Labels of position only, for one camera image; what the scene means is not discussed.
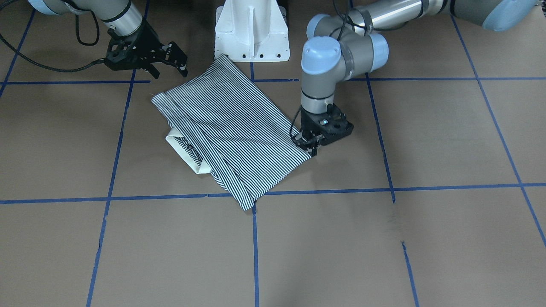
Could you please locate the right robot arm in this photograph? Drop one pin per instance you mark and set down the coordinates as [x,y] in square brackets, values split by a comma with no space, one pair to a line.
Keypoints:
[121,15]

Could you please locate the striped polo shirt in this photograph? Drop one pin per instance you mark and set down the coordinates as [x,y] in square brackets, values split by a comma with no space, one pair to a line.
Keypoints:
[235,128]

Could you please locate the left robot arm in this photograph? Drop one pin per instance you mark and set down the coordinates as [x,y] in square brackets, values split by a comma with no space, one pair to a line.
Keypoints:
[343,46]

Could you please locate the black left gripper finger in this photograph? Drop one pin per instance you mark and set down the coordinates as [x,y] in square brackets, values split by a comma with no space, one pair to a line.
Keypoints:
[309,146]

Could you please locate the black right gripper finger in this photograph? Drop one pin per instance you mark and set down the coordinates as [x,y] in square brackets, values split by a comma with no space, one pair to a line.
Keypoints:
[175,57]
[152,70]

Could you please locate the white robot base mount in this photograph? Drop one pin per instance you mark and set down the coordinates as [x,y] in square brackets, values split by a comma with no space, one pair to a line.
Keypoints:
[252,31]

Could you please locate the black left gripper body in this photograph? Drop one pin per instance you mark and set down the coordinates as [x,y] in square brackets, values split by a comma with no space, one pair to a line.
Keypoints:
[308,125]

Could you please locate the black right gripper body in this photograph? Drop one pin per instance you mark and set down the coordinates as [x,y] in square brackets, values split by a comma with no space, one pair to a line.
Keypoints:
[147,43]

